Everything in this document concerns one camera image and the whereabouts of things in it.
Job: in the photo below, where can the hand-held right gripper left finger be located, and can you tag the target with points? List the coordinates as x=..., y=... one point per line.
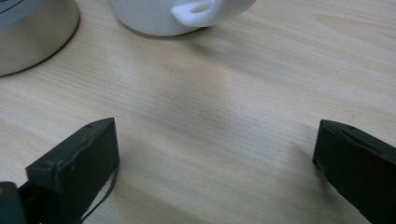
x=77, y=168

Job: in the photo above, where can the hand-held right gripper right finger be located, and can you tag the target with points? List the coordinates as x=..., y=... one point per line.
x=361, y=168

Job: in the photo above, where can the stainless steel cup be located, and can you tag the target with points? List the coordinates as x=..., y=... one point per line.
x=37, y=40

